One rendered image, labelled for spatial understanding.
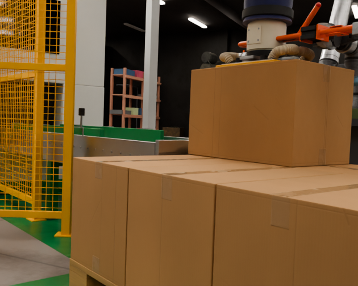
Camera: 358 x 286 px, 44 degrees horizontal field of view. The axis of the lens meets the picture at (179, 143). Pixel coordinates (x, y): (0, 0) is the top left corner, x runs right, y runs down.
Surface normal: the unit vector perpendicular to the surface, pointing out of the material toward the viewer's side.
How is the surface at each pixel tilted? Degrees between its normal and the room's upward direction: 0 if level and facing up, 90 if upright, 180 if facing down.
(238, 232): 90
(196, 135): 90
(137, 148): 90
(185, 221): 90
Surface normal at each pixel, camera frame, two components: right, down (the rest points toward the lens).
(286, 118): -0.78, 0.00
